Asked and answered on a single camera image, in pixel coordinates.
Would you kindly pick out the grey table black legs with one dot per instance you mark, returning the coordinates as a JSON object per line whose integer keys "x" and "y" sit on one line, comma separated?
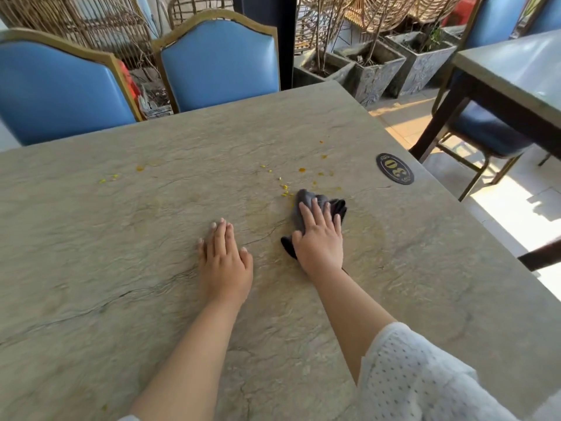
{"x": 517, "y": 70}

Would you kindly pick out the scattered yellow food crumbs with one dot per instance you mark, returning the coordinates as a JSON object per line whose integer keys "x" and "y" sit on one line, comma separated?
{"x": 285, "y": 187}

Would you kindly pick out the grey stone planter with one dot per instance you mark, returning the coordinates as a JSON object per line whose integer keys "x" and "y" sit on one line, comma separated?
{"x": 307, "y": 76}
{"x": 377, "y": 81}
{"x": 453, "y": 32}
{"x": 158, "y": 107}
{"x": 423, "y": 72}

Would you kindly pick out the person's left hand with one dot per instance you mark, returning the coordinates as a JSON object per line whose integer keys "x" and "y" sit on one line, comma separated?
{"x": 225, "y": 267}

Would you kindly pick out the person's right forearm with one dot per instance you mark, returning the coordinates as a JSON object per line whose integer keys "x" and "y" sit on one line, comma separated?
{"x": 346, "y": 311}

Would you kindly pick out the white dotted sleeve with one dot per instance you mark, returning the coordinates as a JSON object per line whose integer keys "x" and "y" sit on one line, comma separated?
{"x": 416, "y": 381}
{"x": 127, "y": 419}

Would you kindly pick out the group of rattan chairs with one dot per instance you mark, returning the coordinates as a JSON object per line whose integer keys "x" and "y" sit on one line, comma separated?
{"x": 87, "y": 21}

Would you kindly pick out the person's left forearm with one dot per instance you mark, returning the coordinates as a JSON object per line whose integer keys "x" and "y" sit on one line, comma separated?
{"x": 188, "y": 363}

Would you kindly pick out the white dotted left sleeve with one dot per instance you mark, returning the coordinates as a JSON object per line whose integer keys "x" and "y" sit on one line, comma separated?
{"x": 127, "y": 419}

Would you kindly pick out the person's right hand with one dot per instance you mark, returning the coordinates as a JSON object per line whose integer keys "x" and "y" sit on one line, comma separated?
{"x": 320, "y": 245}

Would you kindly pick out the black oval number plate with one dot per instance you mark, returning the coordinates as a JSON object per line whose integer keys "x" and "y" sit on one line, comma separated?
{"x": 394, "y": 168}

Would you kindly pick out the blue padded chair gold frame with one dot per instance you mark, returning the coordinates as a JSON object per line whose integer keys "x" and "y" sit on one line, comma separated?
{"x": 61, "y": 92}
{"x": 548, "y": 15}
{"x": 495, "y": 17}
{"x": 219, "y": 65}

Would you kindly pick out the grey stone table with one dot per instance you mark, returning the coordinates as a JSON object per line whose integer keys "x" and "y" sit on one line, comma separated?
{"x": 109, "y": 258}

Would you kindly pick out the dark grey cloth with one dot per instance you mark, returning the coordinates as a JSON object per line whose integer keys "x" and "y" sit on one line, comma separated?
{"x": 337, "y": 208}

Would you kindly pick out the black pillar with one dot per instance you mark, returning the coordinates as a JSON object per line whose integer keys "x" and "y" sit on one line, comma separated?
{"x": 263, "y": 6}

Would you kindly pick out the white dotted right sleeve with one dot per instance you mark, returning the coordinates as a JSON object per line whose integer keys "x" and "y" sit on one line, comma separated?
{"x": 416, "y": 381}

